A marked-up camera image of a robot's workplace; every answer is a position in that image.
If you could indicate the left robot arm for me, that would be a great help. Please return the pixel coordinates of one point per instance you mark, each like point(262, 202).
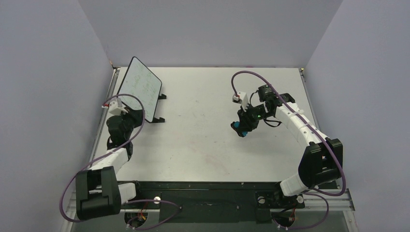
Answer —
point(105, 173)

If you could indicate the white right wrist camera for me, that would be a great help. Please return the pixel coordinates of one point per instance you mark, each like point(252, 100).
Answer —
point(242, 99)

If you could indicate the black framed small whiteboard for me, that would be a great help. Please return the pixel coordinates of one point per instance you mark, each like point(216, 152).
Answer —
point(141, 89)

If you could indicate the blue whiteboard eraser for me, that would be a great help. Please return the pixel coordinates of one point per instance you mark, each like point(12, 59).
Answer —
point(241, 129)

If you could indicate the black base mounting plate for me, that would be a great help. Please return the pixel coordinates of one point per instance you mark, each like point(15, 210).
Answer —
point(187, 202)

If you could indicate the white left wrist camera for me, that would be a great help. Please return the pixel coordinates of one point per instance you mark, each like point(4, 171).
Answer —
point(115, 108)

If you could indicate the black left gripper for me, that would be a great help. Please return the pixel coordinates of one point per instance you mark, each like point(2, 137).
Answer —
point(137, 115)

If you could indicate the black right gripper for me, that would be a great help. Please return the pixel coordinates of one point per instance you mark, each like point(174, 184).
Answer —
point(247, 118)

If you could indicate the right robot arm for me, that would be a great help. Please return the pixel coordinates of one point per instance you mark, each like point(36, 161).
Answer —
point(322, 157)

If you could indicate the wire whiteboard stand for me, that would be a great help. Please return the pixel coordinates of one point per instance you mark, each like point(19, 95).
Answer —
point(156, 117)

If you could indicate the aluminium frame rail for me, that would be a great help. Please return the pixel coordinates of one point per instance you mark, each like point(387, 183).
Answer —
point(103, 81)

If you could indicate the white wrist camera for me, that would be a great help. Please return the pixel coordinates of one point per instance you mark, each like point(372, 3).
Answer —
point(242, 99)
point(115, 108)

